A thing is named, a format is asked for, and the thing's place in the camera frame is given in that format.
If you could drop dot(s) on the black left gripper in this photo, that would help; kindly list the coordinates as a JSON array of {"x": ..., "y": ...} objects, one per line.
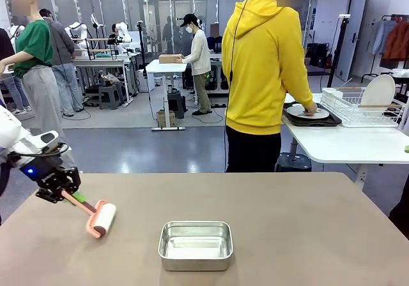
[{"x": 41, "y": 168}]

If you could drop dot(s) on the pink lint roller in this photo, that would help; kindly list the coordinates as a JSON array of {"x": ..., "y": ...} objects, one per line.
[{"x": 100, "y": 220}]

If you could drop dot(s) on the dark brown serving tray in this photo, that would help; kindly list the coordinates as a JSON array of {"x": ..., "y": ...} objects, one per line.
[{"x": 332, "y": 120}]

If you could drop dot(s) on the yellow sleeved right forearm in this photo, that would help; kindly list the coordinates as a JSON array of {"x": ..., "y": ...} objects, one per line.
[{"x": 302, "y": 81}]

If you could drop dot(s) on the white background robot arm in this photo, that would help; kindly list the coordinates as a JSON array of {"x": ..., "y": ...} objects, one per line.
[
  {"x": 123, "y": 34},
  {"x": 16, "y": 32}
]

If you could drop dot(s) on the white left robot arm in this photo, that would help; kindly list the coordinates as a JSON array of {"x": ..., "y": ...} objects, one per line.
[{"x": 12, "y": 136}]

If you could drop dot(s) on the cardboard box on floor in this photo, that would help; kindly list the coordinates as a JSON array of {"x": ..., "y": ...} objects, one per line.
[{"x": 166, "y": 119}]

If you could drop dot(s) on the person right hand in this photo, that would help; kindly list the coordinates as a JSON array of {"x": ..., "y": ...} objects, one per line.
[{"x": 310, "y": 109}]

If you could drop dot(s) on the grey plastic stool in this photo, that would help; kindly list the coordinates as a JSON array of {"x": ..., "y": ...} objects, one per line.
[{"x": 110, "y": 94}]

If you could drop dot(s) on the long white workbench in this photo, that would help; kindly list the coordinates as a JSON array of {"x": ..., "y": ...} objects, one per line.
[{"x": 102, "y": 62}]

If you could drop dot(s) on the person in grey hoodie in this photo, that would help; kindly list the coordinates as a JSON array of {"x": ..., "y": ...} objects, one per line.
[{"x": 62, "y": 49}]

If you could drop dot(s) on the rectangular metal tray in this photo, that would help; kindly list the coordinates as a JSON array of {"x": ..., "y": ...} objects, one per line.
[{"x": 196, "y": 262}]

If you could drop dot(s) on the white standing desk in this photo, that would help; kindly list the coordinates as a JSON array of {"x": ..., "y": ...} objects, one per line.
[{"x": 166, "y": 66}]

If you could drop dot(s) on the brown cardboard box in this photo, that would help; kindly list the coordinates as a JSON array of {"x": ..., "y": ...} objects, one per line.
[{"x": 170, "y": 58}]

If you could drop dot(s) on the person in cream sweater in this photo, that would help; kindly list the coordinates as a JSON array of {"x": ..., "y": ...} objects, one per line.
[{"x": 199, "y": 53}]

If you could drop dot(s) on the black round stool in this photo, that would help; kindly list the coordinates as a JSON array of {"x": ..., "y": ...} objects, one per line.
[{"x": 292, "y": 163}]

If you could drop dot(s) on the person in yellow hoodie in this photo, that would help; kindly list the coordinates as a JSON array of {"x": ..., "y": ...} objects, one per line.
[{"x": 255, "y": 59}]

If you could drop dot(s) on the white side table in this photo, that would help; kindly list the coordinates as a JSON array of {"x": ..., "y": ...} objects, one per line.
[{"x": 351, "y": 142}]

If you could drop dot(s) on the white plate in rack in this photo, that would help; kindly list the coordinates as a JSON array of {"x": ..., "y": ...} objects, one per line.
[{"x": 378, "y": 94}]

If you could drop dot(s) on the small green object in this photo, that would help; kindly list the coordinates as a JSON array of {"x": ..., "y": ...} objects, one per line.
[{"x": 406, "y": 148}]

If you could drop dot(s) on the clothes rack with garments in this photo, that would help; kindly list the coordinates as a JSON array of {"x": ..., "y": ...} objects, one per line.
[{"x": 396, "y": 37}]

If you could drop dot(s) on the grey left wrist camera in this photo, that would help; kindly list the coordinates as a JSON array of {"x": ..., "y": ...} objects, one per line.
[{"x": 46, "y": 138}]

